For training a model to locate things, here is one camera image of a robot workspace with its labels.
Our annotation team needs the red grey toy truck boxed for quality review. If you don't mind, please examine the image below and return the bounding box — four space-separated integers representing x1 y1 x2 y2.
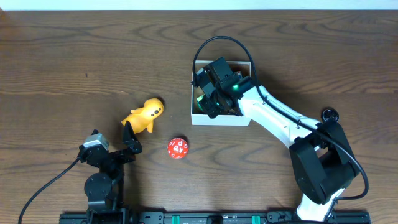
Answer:
234 71 243 80

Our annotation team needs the black round cap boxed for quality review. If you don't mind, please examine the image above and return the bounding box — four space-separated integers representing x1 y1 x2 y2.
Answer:
321 108 340 122

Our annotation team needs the multicolour puzzle cube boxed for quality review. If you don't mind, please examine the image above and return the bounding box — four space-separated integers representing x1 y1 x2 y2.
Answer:
196 95 203 112

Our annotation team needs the orange rubber duck toy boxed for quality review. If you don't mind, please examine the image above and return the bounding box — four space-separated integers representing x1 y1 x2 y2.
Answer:
121 98 164 134

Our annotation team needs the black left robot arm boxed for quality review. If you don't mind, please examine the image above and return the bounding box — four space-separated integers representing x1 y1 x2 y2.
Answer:
78 121 142 223

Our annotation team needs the red polyhedral die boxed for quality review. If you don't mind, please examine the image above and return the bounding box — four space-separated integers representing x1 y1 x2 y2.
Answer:
167 138 188 159

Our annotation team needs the white cardboard box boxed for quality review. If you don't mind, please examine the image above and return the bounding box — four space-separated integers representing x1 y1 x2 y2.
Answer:
190 60 251 126

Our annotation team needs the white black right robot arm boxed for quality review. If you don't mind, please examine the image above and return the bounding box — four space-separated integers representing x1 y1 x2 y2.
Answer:
192 57 364 222

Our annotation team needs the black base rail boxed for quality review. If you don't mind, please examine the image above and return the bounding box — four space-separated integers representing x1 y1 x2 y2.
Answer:
58 208 373 224

